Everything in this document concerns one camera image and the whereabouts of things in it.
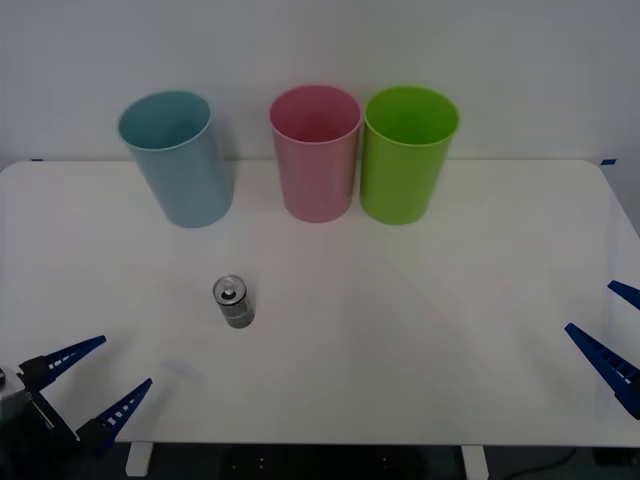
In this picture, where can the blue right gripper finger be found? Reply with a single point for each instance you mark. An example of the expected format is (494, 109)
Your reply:
(627, 294)
(607, 362)

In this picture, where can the green plastic bin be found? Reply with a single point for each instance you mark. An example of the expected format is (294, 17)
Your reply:
(400, 185)

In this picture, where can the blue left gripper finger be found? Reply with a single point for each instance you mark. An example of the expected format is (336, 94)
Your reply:
(112, 417)
(47, 364)

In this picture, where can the black and silver drink can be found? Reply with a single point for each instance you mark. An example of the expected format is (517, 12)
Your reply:
(237, 310)

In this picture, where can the white table leg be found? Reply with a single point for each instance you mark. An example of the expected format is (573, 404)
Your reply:
(138, 459)
(475, 462)

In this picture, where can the pink plastic bin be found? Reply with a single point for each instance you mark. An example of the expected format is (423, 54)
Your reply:
(315, 185)

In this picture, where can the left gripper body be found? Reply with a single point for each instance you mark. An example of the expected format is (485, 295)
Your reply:
(35, 440)

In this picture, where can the pale blue plastic bin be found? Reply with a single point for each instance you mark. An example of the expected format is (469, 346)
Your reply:
(185, 185)

